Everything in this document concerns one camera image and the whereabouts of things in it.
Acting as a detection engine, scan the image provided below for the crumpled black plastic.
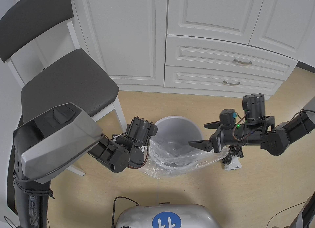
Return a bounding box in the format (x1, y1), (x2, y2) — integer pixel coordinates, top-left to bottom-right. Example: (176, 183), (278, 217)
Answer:
(223, 146), (244, 166)

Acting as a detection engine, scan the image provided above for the white printed wrapper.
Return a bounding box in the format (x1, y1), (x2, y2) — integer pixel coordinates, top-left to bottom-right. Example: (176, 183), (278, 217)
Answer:
(224, 158), (243, 171)

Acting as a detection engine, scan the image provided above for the clear plastic bag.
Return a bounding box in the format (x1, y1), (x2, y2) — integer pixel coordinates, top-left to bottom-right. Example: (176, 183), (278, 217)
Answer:
(138, 137), (230, 179)

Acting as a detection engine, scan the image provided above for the thin black cable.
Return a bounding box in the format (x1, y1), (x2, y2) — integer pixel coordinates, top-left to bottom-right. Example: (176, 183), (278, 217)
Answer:
(268, 201), (308, 227)

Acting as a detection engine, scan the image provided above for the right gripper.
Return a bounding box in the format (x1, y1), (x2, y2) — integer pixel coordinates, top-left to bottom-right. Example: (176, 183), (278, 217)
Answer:
(188, 121), (261, 154)

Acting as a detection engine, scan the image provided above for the white trash bin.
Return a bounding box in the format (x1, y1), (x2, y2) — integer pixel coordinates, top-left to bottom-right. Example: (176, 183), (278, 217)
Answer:
(154, 115), (205, 173)

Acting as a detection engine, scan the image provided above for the white wardrobe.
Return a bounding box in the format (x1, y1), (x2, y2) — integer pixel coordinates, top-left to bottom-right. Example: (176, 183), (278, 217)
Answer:
(68, 0), (315, 101)

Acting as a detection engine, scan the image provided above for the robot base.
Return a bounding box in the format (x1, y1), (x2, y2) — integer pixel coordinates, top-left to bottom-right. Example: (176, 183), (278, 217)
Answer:
(116, 204), (222, 228)

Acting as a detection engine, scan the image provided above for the white chair grey seat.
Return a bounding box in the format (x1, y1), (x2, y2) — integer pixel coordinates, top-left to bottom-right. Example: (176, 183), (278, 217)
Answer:
(0, 0), (127, 176)

